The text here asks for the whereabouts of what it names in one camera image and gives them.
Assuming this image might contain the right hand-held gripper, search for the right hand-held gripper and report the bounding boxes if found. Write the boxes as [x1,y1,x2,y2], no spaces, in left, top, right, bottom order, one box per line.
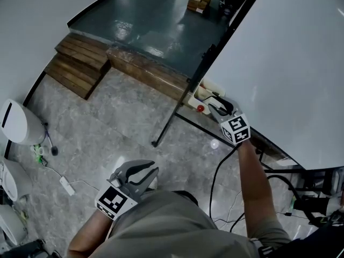
[209,98,252,146]

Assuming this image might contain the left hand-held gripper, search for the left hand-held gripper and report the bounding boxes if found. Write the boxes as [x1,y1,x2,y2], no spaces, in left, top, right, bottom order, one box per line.
[94,159,160,221]

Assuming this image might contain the white eraser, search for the white eraser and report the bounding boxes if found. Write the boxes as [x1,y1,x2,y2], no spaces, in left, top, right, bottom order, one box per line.
[203,95,224,109]

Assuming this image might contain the large white whiteboard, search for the large white whiteboard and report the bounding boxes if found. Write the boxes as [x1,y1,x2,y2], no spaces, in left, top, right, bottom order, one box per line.
[203,0,344,171]

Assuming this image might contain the person's left forearm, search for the person's left forearm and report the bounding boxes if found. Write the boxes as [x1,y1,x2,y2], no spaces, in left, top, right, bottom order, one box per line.
[67,211,115,258]

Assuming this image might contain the person's right forearm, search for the person's right forearm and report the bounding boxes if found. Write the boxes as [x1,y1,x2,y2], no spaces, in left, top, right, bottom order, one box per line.
[238,140,278,239]

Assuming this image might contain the white whiteboard tray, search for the white whiteboard tray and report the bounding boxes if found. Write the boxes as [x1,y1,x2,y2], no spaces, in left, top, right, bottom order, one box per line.
[187,78,226,116]

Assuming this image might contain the person's grey shirt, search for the person's grey shirt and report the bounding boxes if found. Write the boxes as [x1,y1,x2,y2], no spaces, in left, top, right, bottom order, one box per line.
[88,189,292,258]

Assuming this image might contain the white power strip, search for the white power strip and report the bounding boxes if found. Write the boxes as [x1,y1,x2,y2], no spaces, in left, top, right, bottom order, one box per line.
[59,176,76,197]

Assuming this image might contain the black brush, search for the black brush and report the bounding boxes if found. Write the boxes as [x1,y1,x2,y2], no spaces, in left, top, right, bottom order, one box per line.
[44,122,59,156]

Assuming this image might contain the green small item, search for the green small item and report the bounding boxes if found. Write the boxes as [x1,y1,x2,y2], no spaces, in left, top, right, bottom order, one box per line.
[30,144,49,168]

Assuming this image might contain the wooden steps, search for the wooden steps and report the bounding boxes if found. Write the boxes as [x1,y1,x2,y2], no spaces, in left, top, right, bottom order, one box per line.
[44,33,111,101]

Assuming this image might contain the white rounded appliance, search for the white rounded appliance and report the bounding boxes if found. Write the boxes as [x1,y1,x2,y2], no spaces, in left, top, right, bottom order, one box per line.
[0,157,33,202]
[0,205,28,247]

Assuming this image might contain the white rounded bin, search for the white rounded bin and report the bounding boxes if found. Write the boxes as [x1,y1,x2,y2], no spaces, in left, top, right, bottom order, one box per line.
[0,98,47,146]

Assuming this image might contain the white cable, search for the white cable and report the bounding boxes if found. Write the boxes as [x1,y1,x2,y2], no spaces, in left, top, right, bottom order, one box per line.
[45,165,100,192]

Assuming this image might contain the black cable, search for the black cable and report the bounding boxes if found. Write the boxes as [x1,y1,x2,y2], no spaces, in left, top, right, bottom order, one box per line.
[209,143,243,221]

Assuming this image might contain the thick black hose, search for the thick black hose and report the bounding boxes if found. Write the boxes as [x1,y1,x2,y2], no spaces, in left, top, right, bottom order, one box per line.
[266,174,323,225]

